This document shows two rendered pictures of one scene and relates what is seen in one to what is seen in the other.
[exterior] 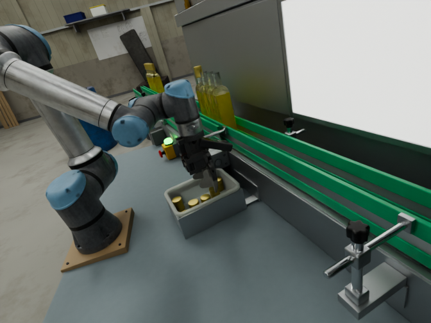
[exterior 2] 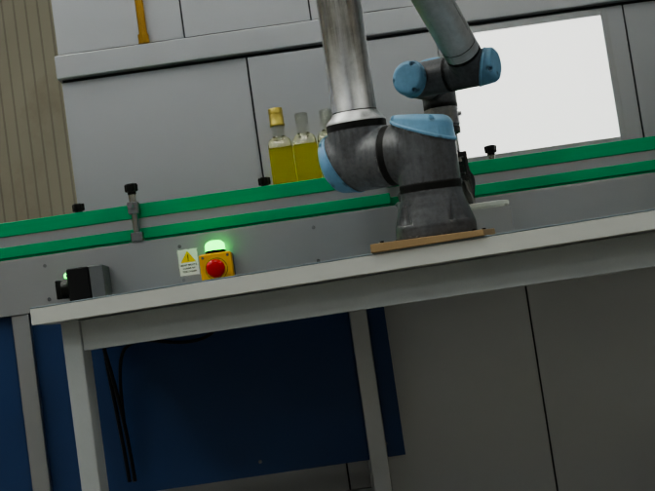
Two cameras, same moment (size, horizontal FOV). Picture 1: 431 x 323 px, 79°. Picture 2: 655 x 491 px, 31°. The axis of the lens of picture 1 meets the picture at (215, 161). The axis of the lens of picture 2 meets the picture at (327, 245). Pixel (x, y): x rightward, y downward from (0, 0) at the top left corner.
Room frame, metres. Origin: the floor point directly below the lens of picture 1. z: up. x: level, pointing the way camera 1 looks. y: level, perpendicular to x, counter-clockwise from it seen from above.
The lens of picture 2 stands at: (0.26, 2.62, 0.62)
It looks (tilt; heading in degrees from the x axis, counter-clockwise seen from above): 4 degrees up; 287
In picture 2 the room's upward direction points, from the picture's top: 8 degrees counter-clockwise
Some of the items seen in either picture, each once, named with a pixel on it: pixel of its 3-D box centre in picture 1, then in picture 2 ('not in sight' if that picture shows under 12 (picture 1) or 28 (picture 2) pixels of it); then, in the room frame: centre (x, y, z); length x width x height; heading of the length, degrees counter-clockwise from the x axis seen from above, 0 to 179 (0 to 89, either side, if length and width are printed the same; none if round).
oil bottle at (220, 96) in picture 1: (224, 113); not in sight; (0.99, -0.08, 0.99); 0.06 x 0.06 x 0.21; 17
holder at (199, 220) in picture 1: (211, 197); (464, 234); (0.74, 0.04, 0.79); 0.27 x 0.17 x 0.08; 108
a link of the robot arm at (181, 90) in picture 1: (181, 101); (436, 84); (0.75, 0.05, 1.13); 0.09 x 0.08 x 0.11; 77
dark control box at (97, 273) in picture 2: (158, 136); (89, 286); (1.53, 0.30, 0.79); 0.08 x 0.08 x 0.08; 18
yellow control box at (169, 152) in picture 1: (170, 150); (217, 270); (1.26, 0.21, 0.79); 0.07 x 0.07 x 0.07; 18
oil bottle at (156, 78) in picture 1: (157, 82); not in sight; (2.07, 0.27, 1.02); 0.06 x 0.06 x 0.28; 18
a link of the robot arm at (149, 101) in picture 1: (148, 111); (424, 79); (0.76, 0.15, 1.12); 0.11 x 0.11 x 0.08; 77
